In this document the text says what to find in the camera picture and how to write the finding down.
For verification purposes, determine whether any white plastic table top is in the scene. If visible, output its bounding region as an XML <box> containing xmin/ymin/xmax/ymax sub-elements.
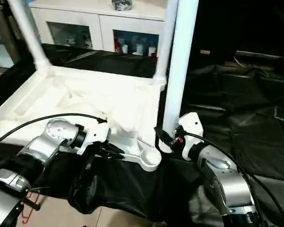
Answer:
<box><xmin>0</xmin><ymin>65</ymin><xmax>168</xmax><ymax>173</ymax></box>

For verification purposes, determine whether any white plastic table leg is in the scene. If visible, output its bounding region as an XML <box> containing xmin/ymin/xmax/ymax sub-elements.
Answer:
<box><xmin>6</xmin><ymin>0</ymin><xmax>52</xmax><ymax>71</ymax></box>
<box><xmin>153</xmin><ymin>0</ymin><xmax>180</xmax><ymax>85</ymax></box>
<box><xmin>157</xmin><ymin>0</ymin><xmax>200</xmax><ymax>155</ymax></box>

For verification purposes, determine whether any black mat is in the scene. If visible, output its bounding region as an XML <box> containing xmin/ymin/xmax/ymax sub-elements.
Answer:
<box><xmin>0</xmin><ymin>42</ymin><xmax>284</xmax><ymax>227</ymax></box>

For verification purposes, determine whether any long dark rod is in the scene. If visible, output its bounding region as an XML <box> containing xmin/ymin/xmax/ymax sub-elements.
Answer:
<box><xmin>233</xmin><ymin>50</ymin><xmax>284</xmax><ymax>60</ymax></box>

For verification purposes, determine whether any white glass door cabinet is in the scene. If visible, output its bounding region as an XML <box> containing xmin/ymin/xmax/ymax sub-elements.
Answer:
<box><xmin>29</xmin><ymin>0</ymin><xmax>168</xmax><ymax>58</ymax></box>

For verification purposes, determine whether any blue white patterned jar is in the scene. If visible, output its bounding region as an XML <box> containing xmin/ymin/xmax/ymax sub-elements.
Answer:
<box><xmin>110</xmin><ymin>0</ymin><xmax>133</xmax><ymax>12</ymax></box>

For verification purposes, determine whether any metal framed glass door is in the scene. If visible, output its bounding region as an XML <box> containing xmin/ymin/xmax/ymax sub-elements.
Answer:
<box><xmin>0</xmin><ymin>0</ymin><xmax>22</xmax><ymax>70</ymax></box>

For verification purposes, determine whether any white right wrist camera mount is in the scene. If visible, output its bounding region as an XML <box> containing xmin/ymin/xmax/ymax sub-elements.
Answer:
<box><xmin>177</xmin><ymin>112</ymin><xmax>204</xmax><ymax>162</ymax></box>

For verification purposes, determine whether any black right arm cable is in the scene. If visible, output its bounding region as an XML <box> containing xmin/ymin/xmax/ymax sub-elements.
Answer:
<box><xmin>179</xmin><ymin>131</ymin><xmax>284</xmax><ymax>227</ymax></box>

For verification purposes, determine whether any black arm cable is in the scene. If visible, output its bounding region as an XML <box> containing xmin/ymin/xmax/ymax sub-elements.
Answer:
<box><xmin>0</xmin><ymin>113</ymin><xmax>109</xmax><ymax>152</ymax></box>
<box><xmin>179</xmin><ymin>131</ymin><xmax>284</xmax><ymax>227</ymax></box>

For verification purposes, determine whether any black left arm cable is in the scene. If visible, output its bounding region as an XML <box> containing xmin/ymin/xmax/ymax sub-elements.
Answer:
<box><xmin>0</xmin><ymin>113</ymin><xmax>109</xmax><ymax>152</ymax></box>

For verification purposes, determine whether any black metal table frame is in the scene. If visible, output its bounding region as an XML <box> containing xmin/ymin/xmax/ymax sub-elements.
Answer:
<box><xmin>23</xmin><ymin>195</ymin><xmax>41</xmax><ymax>211</ymax></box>

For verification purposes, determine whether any red floor cable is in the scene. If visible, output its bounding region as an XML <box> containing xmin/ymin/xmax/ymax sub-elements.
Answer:
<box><xmin>20</xmin><ymin>191</ymin><xmax>43</xmax><ymax>225</ymax></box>

